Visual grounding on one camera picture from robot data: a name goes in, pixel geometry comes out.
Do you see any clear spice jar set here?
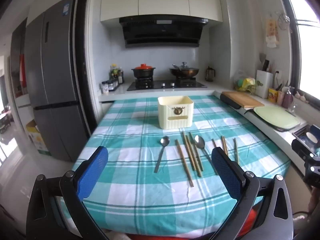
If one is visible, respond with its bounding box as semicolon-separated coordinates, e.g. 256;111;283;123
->
108;79;120;92

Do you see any grey refrigerator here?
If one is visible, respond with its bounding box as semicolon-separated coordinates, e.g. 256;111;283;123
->
24;0;92;163

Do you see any black tray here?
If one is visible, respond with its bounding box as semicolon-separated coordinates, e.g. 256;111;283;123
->
219;94;242;110

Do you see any clear plastic bag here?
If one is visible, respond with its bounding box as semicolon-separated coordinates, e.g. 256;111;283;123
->
234;70;258;93

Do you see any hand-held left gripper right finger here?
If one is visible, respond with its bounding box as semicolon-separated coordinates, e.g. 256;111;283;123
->
207;146;293;240

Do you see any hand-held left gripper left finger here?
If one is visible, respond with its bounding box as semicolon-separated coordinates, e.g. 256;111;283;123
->
26;146;109;240

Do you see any wooden cutting board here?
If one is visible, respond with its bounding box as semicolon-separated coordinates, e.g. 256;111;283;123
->
221;91;265;108

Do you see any green cutting board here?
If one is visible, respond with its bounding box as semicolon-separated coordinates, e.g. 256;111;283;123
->
253;106;302;130

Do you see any black door frame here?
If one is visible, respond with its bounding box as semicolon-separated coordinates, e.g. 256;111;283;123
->
74;0;98;138

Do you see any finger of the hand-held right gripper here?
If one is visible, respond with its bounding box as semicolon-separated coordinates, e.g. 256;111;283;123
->
291;139;316;159
303;159;320;187

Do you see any person's right forearm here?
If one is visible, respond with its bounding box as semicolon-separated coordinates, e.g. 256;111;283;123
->
309;187;320;213

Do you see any white knife block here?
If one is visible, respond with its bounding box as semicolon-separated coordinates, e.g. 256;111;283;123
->
255;69;273;99

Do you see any cardboard box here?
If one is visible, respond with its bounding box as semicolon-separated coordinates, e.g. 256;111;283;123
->
25;119;52;155

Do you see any black gas stove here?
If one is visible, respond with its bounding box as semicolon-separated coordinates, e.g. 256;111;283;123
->
127;78;207;91

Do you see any teal white checked tablecloth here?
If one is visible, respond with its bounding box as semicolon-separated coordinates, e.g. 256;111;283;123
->
59;95;292;237

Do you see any metal spoon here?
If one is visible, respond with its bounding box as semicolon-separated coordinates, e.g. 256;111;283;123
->
154;135;171;173
194;135;218;176

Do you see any window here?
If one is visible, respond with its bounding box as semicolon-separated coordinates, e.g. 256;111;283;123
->
282;0;320;98

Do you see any dark wok with lid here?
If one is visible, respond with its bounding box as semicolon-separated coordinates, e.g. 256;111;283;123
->
169;62;200;79

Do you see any patterned hanging towel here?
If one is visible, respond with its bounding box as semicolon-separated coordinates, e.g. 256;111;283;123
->
265;19;280;48

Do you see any cream ribbed utensil holder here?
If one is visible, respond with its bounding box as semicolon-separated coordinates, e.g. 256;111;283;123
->
157;96;195;130

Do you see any purple soap dispenser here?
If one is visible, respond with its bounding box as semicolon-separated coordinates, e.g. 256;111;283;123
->
282;86;295;108

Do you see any black range hood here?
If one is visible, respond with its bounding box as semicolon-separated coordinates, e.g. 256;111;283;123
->
119;16;208;49

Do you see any black clay pot red lid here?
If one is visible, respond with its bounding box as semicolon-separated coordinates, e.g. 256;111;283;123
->
132;64;156;80

